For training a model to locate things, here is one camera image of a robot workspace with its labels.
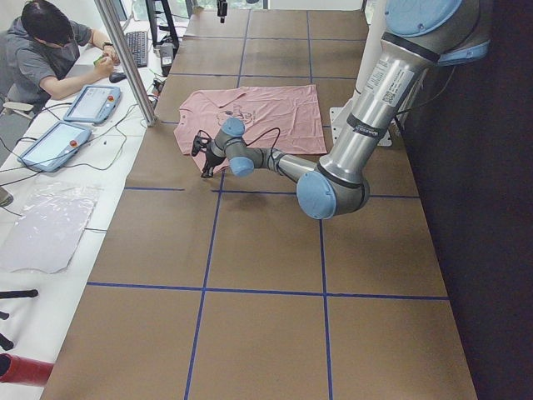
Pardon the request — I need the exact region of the clear plastic bag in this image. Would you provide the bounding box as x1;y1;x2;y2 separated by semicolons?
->
1;182;102;274

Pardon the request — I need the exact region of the black computer mouse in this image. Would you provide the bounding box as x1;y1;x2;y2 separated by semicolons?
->
109;72;127;83

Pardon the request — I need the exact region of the black camera tripod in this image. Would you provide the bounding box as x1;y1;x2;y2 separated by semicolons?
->
1;288;39;351

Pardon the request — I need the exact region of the red cylinder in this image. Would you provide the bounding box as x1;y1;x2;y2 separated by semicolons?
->
1;353;54;387

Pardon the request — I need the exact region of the black keyboard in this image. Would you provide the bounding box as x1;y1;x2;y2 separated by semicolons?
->
125;31;148;68

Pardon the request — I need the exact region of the pink Snoopy t-shirt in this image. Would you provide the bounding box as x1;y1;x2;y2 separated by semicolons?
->
174;84;326;155

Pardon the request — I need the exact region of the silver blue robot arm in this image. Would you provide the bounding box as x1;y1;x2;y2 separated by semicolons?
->
192;1;493;219

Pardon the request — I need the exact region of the far blue teach pendant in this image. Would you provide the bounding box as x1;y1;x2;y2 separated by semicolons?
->
62;85;122;124

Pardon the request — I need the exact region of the near blue teach pendant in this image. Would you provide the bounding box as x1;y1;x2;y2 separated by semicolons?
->
17;121;92;173

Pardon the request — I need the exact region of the blue teach pendant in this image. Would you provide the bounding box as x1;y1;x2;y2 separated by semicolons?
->
17;121;92;173
62;85;122;124

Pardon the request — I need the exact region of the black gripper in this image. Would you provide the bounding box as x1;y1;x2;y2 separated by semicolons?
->
201;147;226;178

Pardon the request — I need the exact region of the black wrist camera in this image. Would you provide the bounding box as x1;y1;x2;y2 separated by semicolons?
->
191;132;212;157

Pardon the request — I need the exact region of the seated person grey shirt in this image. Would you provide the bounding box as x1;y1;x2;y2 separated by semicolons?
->
6;1;120;106

